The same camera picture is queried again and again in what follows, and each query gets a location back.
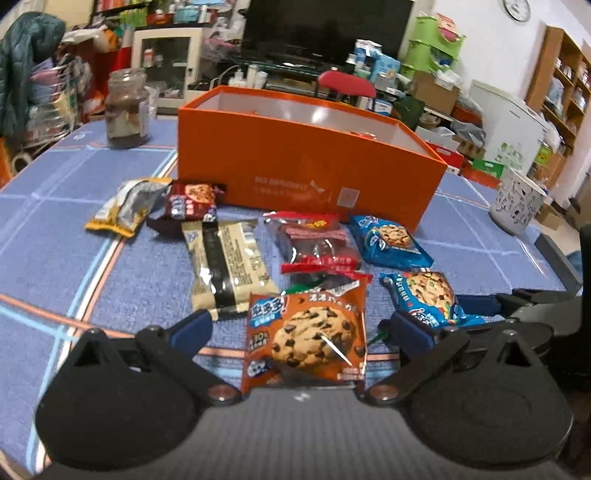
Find dark bookshelf with books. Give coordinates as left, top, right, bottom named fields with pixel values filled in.
left=92, top=0, right=158, bottom=24

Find white glass-door cabinet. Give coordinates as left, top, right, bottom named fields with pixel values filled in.
left=131, top=27, right=206, bottom=100

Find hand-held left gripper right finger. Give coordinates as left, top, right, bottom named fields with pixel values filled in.
left=364, top=313, right=544, bottom=408

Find wooden shelf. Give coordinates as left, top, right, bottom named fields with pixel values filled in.
left=526, top=27, right=591, bottom=154

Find orange cardboard box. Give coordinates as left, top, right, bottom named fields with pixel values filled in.
left=178, top=85, right=448, bottom=232

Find red folding chair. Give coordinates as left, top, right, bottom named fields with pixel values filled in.
left=316, top=70, right=378, bottom=112

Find blue checked tablecloth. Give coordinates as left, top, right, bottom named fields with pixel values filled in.
left=0, top=117, right=583, bottom=476

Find glass jar with dark contents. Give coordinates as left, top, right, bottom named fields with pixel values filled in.
left=105, top=68, right=152, bottom=150

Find red and white carton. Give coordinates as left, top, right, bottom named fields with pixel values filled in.
left=427, top=141, right=465, bottom=175

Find white patterned cup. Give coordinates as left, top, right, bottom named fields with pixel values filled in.
left=489, top=167, right=548, bottom=236

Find brown cardboard box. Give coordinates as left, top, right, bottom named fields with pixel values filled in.
left=410, top=71, right=463, bottom=117

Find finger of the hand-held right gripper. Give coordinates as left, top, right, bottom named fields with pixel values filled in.
left=455, top=288, right=557, bottom=324

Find green stacked storage bins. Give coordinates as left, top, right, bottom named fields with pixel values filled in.
left=401, top=16, right=465, bottom=82

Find white television stand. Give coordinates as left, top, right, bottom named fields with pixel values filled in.
left=185, top=64, right=399, bottom=112

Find round wall clock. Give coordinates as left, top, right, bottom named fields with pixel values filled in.
left=503, top=0, right=533, bottom=22

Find black television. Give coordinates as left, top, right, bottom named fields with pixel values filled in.
left=242, top=0, right=414, bottom=68

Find wire cart with clothes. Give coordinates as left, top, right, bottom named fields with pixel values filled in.
left=24, top=54, right=94, bottom=149

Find black flat box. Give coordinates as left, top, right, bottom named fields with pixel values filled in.
left=536, top=234, right=583, bottom=289

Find blue and white cartons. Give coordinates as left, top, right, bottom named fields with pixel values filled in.
left=347, top=39, right=402, bottom=84

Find dark green puffer jacket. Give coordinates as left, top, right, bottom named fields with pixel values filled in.
left=0, top=13, right=66, bottom=137

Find blue cookie packet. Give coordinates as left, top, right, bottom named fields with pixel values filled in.
left=379, top=270, right=486, bottom=329

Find pile of snack packets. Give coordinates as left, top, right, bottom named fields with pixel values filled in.
left=85, top=178, right=435, bottom=320

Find brown cookie packet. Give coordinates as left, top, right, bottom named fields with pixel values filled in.
left=241, top=274, right=374, bottom=398

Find dark green bag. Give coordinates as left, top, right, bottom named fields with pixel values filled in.
left=392, top=96, right=426, bottom=131

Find small white fridge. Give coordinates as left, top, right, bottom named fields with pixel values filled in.
left=468, top=79, right=553, bottom=174

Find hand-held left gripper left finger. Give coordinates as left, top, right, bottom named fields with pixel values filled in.
left=62, top=309, right=242, bottom=408

